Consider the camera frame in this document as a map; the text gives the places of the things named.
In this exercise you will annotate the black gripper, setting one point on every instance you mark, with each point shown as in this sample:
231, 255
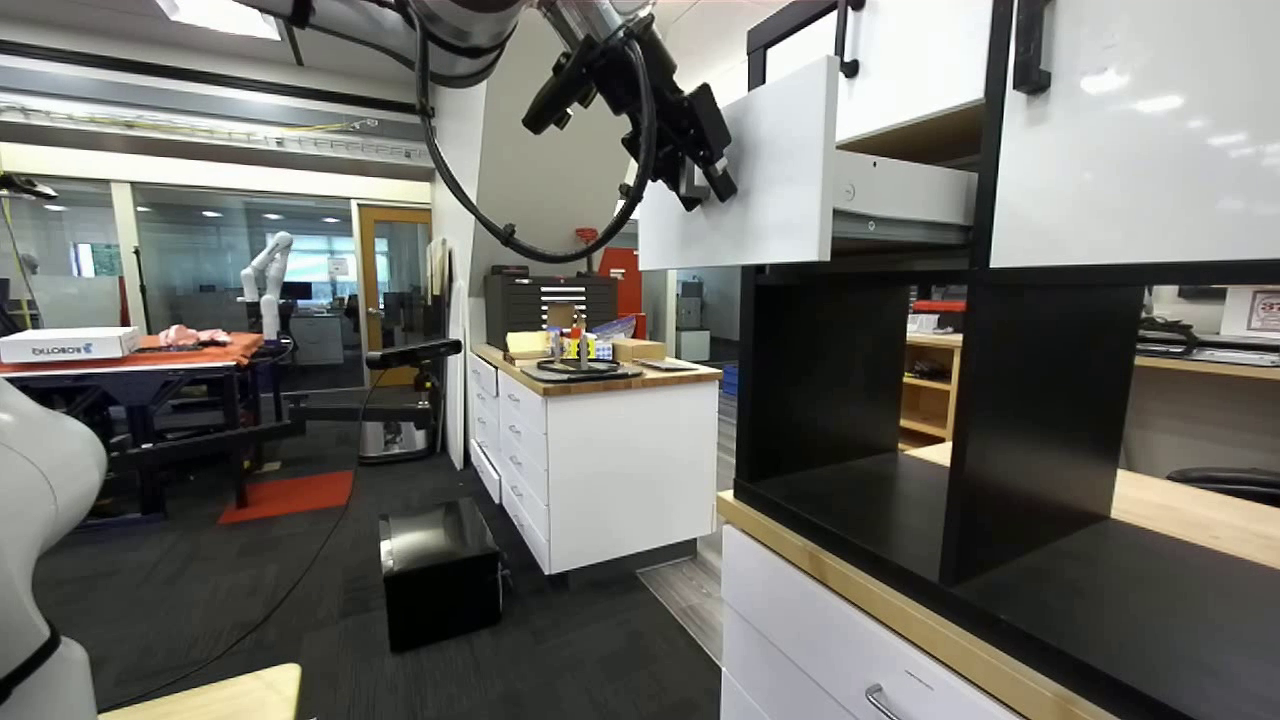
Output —
660, 92

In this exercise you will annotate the small white robot arm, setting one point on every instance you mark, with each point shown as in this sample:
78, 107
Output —
265, 274

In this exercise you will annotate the colourful small objects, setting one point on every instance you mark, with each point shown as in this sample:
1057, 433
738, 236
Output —
579, 346

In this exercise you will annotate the black tool chest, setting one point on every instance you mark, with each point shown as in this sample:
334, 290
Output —
535, 301

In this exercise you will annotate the white island cabinet wooden top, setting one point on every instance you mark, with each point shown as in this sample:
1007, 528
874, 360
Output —
625, 464

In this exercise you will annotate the wooden shelf unit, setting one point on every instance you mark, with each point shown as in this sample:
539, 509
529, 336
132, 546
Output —
931, 385

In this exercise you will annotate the black metal stand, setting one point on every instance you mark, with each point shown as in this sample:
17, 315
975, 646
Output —
401, 385

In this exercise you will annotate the white base cabinet wooden top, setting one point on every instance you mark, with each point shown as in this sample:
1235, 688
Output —
800, 627

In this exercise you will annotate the black box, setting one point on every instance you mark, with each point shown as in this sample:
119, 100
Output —
436, 573

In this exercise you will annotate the wooden counter with clutter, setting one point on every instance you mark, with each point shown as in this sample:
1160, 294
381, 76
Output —
1206, 343

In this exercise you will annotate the red floor mat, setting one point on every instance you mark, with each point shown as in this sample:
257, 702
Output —
288, 497

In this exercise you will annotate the red topped black table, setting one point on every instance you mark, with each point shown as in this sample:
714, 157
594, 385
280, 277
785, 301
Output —
160, 360

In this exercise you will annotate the flat white box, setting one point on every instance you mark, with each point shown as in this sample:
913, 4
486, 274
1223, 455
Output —
65, 346

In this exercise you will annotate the light wooden table corner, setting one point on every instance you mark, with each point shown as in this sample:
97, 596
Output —
222, 697

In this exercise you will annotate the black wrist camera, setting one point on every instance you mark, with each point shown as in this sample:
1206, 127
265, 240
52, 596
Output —
557, 90

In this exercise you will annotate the wooden door frame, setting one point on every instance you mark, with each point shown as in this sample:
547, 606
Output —
363, 274

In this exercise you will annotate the black shelf cabinet frame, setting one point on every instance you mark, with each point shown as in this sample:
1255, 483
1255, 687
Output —
1040, 412

